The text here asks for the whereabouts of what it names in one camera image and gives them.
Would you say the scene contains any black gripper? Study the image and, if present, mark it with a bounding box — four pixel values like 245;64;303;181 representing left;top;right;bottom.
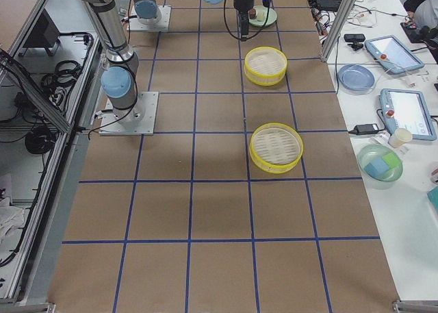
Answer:
238;12;248;41

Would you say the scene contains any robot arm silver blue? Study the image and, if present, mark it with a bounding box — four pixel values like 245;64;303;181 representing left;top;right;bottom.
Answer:
81;0;223;123
233;0;254;41

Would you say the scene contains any brown bun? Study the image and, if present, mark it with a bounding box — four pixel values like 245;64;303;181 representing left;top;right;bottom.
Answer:
248;8;257;19

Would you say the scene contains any light green plate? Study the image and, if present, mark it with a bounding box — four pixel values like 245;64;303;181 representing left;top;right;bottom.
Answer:
249;5;277;27

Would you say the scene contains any black webcam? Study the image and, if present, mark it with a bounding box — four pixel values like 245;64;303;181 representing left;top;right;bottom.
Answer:
344;34;365;51

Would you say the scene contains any blue plate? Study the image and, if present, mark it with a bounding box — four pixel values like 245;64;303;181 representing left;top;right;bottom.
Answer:
337;64;375;93

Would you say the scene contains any far teach pendant tablet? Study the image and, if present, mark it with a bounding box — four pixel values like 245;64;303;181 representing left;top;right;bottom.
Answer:
364;35;424;74

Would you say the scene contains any teach pendant tablet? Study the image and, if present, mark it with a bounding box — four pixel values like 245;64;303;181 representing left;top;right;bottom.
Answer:
379;88;437;141
364;35;424;74

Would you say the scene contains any black power adapter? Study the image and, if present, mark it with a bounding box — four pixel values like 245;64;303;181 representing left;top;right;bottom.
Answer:
348;123;381;136

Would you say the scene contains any near teach pendant tablet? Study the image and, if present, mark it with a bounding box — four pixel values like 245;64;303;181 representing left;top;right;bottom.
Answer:
379;88;437;141

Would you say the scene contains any paper cup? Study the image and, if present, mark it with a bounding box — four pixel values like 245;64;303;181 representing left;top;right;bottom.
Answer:
388;128;413;148

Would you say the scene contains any green bowl with sponges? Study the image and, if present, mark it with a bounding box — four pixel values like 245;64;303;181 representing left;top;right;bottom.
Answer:
357;144;404;189

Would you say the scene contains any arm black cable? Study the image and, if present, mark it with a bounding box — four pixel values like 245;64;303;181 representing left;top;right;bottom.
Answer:
222;0;274;40

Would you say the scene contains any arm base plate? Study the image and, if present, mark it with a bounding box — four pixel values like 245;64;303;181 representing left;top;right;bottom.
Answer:
128;4;171;32
99;92;159;136

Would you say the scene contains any aluminium frame post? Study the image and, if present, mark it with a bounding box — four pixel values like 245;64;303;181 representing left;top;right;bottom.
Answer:
320;0;356;62

